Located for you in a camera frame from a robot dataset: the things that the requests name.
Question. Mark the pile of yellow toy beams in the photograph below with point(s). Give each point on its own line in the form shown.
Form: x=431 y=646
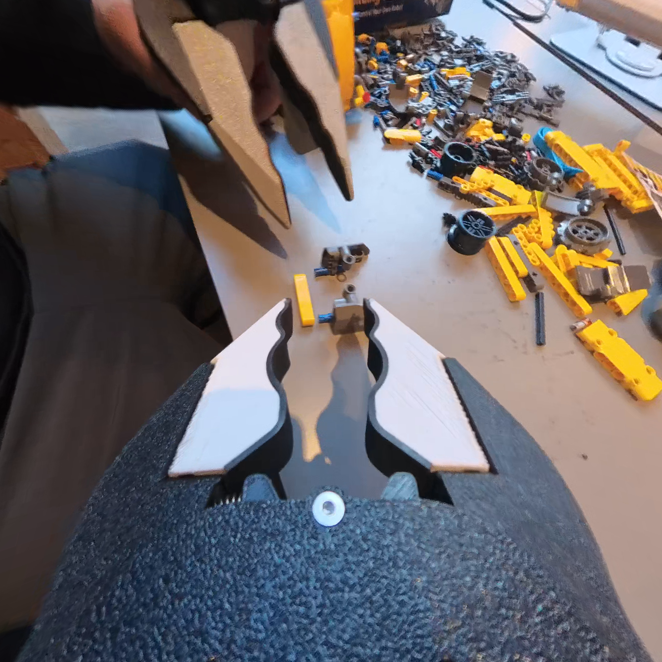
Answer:
x=558 y=279

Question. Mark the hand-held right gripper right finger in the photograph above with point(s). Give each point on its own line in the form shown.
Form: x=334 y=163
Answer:
x=424 y=408

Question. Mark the grey toy panel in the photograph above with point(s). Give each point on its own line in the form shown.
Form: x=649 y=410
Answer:
x=600 y=282

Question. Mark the tan cardboard box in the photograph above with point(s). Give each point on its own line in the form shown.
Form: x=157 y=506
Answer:
x=620 y=10

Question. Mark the blue curved toy panel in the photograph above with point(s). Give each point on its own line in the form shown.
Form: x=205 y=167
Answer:
x=543 y=142

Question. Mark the person's left hand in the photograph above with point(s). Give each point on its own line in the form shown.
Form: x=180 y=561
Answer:
x=134 y=41

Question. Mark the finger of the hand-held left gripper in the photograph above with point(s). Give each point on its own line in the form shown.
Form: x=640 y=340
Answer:
x=310 y=77
x=232 y=114

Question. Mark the dark blue robot kit box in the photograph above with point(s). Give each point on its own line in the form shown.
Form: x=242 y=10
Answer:
x=341 y=51

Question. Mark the white monitor stand base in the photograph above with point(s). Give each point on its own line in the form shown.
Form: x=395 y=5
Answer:
x=631 y=57

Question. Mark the short yellow toy beam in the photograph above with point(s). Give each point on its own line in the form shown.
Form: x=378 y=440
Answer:
x=304 y=300

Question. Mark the black toy axle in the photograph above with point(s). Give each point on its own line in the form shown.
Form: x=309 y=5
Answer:
x=540 y=318
x=614 y=230

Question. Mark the long yellow holed toy block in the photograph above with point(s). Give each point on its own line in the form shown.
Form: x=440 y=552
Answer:
x=615 y=357

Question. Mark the grey desk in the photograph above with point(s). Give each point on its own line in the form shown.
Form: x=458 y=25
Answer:
x=413 y=362

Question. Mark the yellow curved toy panel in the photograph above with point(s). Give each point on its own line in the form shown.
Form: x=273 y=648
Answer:
x=403 y=136

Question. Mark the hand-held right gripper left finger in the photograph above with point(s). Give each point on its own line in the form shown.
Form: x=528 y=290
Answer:
x=232 y=408

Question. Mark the black toy wheel rim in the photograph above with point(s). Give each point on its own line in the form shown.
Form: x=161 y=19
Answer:
x=457 y=158

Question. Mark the grey curved toy fender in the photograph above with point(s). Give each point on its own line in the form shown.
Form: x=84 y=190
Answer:
x=566 y=204

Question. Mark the small grey toy connector piece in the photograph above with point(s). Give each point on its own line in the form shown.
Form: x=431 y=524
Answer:
x=347 y=318

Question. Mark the grey toy wheel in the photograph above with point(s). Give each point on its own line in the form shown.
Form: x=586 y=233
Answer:
x=584 y=234
x=545 y=173

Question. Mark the black spoked toy wheel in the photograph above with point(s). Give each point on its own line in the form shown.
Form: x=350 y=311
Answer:
x=473 y=230

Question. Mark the grey toy plate with blue pins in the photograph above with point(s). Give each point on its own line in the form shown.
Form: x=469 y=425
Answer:
x=341 y=254

